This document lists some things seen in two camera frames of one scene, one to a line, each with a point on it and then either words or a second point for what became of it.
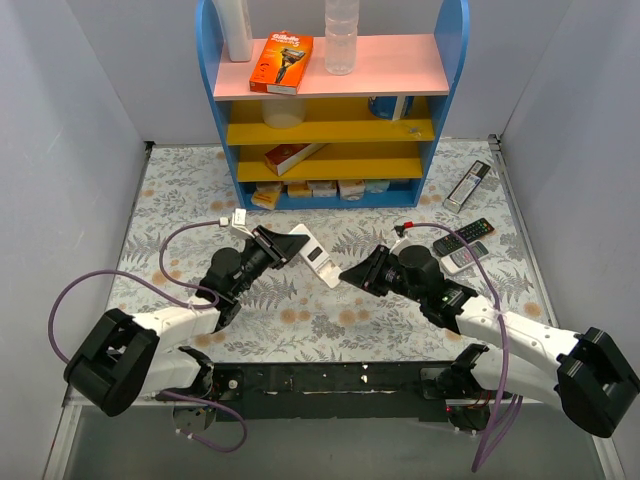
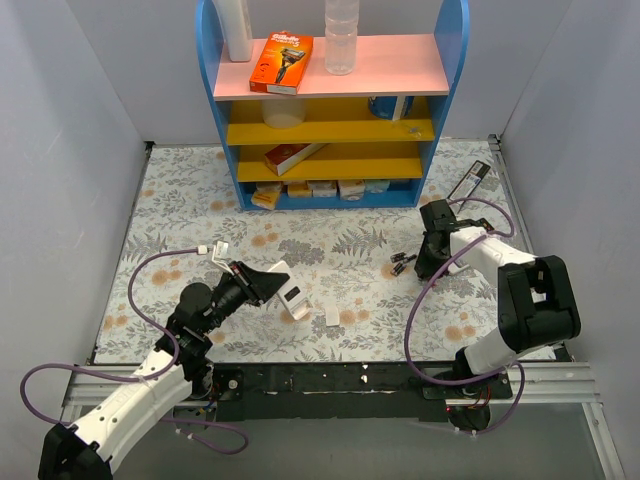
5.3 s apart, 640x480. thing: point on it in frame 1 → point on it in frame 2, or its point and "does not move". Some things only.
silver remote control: x=458 y=197 does not move
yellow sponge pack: x=267 y=194 does not move
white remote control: x=318 y=258 → x=292 y=293
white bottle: x=235 y=18 does not move
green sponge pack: x=377 y=186 does not move
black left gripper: x=270 y=248 → x=248 y=283
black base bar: x=332 y=391 does not move
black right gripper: x=376 y=270 → x=432 y=245
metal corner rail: x=495 y=146 does not move
